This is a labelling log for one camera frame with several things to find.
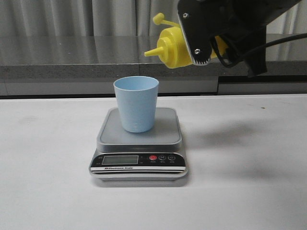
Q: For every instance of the light blue plastic cup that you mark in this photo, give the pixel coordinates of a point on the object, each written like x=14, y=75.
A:
x=136, y=98

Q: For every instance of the grey stone counter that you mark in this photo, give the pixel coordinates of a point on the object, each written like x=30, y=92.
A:
x=87, y=66

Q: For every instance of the yellow squeeze bottle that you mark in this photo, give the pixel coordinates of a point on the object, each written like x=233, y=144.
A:
x=171, y=47

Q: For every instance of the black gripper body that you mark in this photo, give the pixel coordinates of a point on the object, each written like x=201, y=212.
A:
x=239, y=17

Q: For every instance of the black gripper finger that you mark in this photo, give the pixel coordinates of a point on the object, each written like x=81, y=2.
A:
x=198, y=20
x=246, y=44

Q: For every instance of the silver digital kitchen scale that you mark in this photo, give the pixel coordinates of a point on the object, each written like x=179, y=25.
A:
x=155, y=155

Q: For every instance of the grey pleated curtain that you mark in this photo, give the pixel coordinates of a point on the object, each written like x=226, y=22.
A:
x=84, y=17

